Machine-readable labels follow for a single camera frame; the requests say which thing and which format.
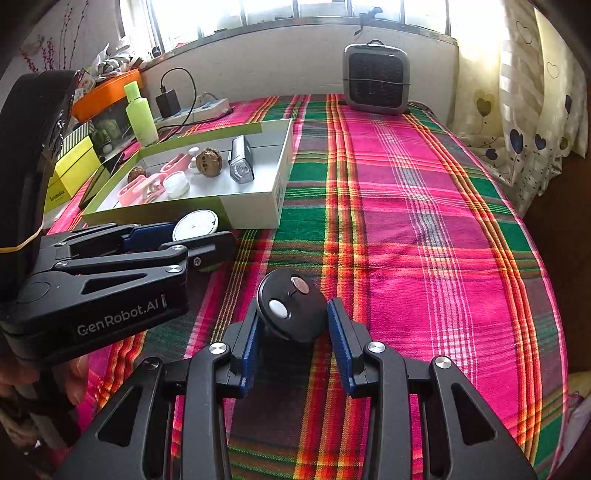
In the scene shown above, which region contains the black round remote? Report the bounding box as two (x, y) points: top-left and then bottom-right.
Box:
(256, 267), (328, 344)

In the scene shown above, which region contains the brown walnut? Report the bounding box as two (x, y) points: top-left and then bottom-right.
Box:
(195, 148), (222, 178)
(127, 165), (146, 183)

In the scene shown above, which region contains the white knob earpiece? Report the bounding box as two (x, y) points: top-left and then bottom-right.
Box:
(188, 146), (199, 171)

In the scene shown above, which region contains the person's left hand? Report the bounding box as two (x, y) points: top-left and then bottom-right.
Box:
(1, 350), (89, 406)

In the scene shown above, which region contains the white round green-base jar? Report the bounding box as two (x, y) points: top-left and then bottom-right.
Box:
(171, 208), (223, 273)

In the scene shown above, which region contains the pink clip lower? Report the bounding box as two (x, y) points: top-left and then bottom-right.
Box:
(117, 173), (166, 207)

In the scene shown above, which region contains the pink clip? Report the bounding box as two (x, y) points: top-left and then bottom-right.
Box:
(160, 153), (192, 176)
(117, 173), (166, 207)

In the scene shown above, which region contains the white round lid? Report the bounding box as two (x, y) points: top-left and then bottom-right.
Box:
(162, 171), (189, 199)

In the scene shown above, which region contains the black smartphone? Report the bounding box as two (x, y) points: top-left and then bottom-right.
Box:
(78, 152), (124, 210)

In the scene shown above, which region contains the yellow shoe box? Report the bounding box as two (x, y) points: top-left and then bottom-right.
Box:
(44, 136), (100, 214)

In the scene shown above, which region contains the green cardboard box tray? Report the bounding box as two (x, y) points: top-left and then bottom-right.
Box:
(82, 119), (294, 230)

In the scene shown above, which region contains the silver black rectangular device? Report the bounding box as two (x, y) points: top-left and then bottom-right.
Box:
(228, 135), (254, 184)

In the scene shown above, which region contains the pink clip upper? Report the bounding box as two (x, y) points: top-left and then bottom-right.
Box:
(160, 153), (192, 176)

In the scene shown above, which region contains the striped grey white box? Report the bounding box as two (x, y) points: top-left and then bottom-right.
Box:
(58, 121), (94, 158)

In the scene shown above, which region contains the green lotion bottle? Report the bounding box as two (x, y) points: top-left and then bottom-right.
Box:
(124, 81), (159, 148)

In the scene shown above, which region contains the white power strip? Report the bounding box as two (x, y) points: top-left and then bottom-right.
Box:
(154, 98), (231, 128)

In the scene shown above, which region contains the black power adapter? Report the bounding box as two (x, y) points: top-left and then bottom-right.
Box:
(155, 89), (181, 118)

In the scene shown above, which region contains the orange tray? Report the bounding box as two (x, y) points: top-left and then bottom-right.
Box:
(72, 69), (143, 123)

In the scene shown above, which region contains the red twig decoration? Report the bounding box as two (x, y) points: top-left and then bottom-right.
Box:
(18, 0), (90, 73)

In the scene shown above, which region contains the grey small space heater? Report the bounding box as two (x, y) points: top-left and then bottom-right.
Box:
(342, 40), (411, 115)

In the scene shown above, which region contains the black window hook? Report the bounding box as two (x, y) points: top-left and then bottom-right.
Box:
(353, 7), (383, 37)

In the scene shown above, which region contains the heart pattern curtain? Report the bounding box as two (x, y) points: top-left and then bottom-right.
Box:
(450, 1), (589, 215)

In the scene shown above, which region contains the black charging cable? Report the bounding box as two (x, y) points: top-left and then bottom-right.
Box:
(154, 67), (235, 139)

